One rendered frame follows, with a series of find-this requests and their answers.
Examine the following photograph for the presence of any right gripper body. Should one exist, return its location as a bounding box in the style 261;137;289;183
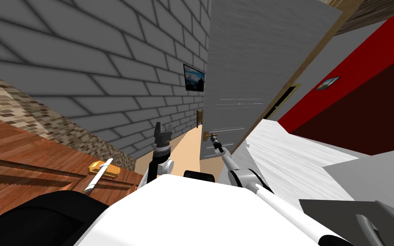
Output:
210;135;225;154

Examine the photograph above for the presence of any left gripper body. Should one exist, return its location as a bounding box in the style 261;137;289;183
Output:
154;131;173;149

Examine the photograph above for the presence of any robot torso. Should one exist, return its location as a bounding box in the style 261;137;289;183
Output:
74;170;320;246

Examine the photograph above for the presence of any black door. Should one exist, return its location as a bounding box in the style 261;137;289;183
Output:
263;83;302;120

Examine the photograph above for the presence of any grey door leaf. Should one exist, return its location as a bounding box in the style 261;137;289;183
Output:
200;0;343;161

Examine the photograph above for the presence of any dark grey flat panel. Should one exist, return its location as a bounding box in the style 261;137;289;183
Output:
299;199;394;246

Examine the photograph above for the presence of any brown wooden door leaf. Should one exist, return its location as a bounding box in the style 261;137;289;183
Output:
0;112;145;229

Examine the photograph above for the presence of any blue landscape wall picture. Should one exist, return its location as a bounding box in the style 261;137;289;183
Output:
183;63;206;93

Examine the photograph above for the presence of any gold and white door handle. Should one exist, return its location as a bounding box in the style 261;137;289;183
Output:
82;158;121;196

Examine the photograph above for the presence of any small grey framed wall picture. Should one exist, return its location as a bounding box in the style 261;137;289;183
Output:
315;76;341;91

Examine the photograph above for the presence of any grey curved bar handle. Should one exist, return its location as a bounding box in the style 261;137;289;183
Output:
355;214;381;246

